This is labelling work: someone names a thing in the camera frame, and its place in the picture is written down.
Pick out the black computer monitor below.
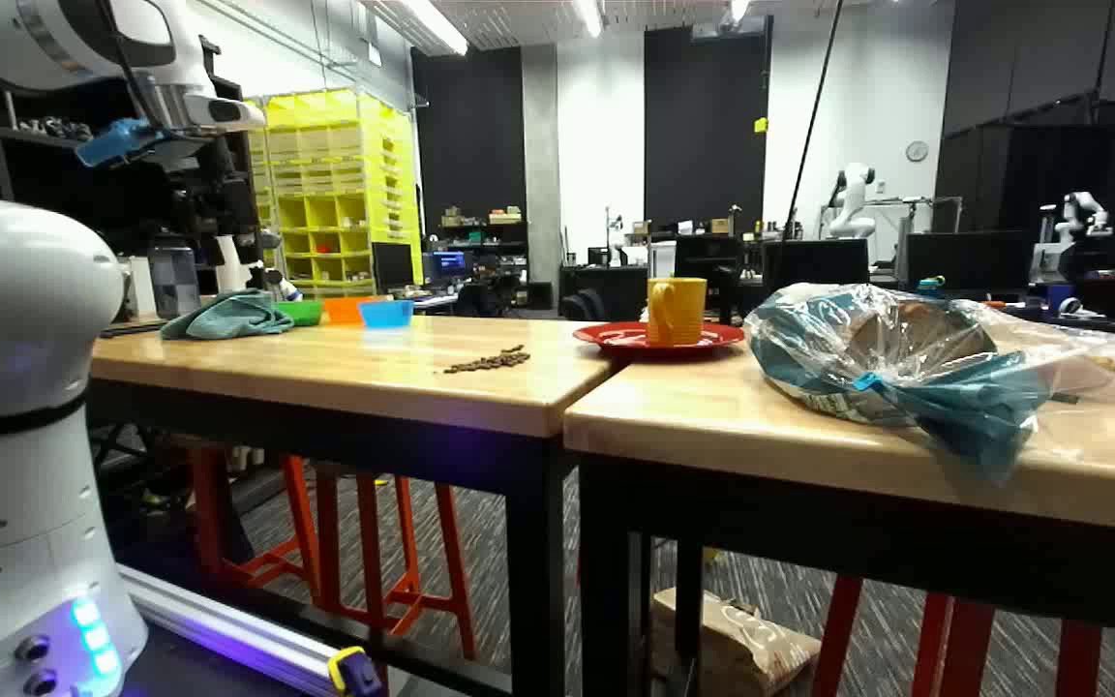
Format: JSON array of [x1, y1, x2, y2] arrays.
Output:
[[763, 236, 870, 292], [907, 229, 1038, 293]]

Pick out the aluminium rail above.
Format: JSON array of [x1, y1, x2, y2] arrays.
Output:
[[117, 563, 387, 697]]

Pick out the black slanted pole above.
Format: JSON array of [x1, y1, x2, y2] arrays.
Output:
[[781, 0, 847, 244]]

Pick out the yellow bin shelf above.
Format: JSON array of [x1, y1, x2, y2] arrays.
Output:
[[245, 84, 429, 298]]

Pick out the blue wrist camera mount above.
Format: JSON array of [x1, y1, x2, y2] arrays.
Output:
[[70, 114, 188, 174]]

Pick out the wooden table black frame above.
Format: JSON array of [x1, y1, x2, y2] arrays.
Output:
[[560, 343, 1115, 697], [90, 310, 620, 697]]

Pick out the blue yellow bar clamp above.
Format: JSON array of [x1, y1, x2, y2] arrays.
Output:
[[327, 644, 387, 697]]

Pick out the clear plastic bag blue contents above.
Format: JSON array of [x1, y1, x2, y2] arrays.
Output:
[[745, 283, 1115, 485]]

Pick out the orange plastic bowl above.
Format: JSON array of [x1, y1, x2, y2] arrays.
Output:
[[320, 293, 367, 329]]

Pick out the brown paper bag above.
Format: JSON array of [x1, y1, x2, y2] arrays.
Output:
[[649, 584, 823, 697]]

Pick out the teal microfiber towel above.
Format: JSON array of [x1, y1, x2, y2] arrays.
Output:
[[159, 287, 298, 343]]

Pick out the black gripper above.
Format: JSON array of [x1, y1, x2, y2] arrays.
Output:
[[177, 123, 265, 217]]

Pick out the spilled coffee beans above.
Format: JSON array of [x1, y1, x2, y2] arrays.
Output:
[[443, 341, 536, 380]]

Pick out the red plate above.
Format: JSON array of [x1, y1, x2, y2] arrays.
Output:
[[573, 319, 746, 364]]

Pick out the grey jar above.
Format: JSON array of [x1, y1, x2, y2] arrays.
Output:
[[148, 244, 204, 320]]

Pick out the red leg stool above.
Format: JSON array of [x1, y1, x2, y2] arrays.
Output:
[[809, 572, 1107, 697]]

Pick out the yellow ribbed mug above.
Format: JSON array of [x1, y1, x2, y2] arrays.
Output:
[[641, 275, 712, 351]]

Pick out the blue plastic bowl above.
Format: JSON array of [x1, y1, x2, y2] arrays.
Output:
[[360, 298, 416, 333]]

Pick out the orange leg wooden stool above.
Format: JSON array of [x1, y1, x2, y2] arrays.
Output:
[[185, 442, 327, 602], [312, 463, 480, 666]]

